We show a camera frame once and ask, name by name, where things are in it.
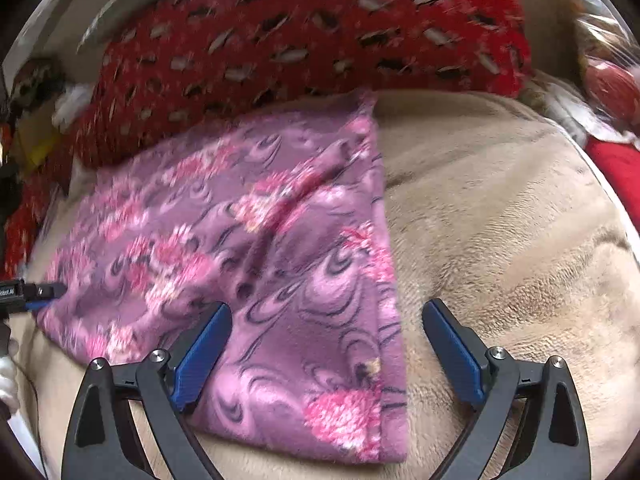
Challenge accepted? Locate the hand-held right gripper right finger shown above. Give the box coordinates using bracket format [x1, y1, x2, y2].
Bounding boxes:
[421, 298, 588, 480]

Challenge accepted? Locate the grey pillow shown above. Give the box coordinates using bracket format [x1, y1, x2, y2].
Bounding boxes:
[75, 0, 201, 46]

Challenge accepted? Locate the clear bag of stuffed toys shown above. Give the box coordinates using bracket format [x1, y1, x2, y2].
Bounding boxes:
[570, 0, 640, 141]

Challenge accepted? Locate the purple floral shirt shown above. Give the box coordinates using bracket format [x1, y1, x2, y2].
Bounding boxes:
[35, 87, 408, 463]

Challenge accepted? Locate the yellow box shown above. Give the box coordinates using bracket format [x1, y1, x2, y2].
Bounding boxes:
[15, 105, 61, 171]

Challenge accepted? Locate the person's left hand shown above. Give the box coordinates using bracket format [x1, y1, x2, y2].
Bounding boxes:
[0, 339, 21, 411]

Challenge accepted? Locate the red fish print pillow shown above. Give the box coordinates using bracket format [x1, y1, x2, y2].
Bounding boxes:
[70, 0, 533, 168]

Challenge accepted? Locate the plain red cushion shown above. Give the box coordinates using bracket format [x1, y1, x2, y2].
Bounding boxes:
[585, 137, 640, 226]

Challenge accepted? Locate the beige fleece blanket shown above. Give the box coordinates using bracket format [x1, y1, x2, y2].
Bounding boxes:
[10, 90, 640, 480]

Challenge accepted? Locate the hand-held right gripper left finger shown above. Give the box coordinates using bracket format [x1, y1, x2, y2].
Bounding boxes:
[60, 301, 234, 480]

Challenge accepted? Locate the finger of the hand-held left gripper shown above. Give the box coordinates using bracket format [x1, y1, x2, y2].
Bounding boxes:
[22, 282, 67, 313]

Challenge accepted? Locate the pile of dark clothes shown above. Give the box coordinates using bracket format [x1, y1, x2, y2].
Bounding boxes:
[10, 57, 71, 111]

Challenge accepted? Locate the white plastic bag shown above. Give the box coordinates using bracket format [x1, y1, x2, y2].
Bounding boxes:
[52, 85, 93, 128]

